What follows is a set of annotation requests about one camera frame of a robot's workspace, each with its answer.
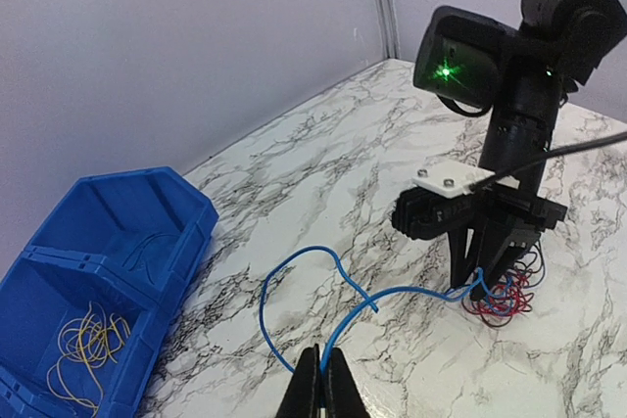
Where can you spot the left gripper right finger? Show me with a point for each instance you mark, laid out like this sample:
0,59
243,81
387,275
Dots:
341,396

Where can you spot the blue three-compartment plastic bin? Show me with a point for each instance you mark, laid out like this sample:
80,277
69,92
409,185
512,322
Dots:
128,242

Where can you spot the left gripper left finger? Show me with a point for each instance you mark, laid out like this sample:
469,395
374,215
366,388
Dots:
302,397

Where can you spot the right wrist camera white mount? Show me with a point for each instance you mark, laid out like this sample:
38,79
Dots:
441,200

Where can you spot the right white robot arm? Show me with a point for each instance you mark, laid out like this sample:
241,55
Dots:
519,78

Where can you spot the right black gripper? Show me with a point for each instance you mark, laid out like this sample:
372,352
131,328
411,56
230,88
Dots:
515,222

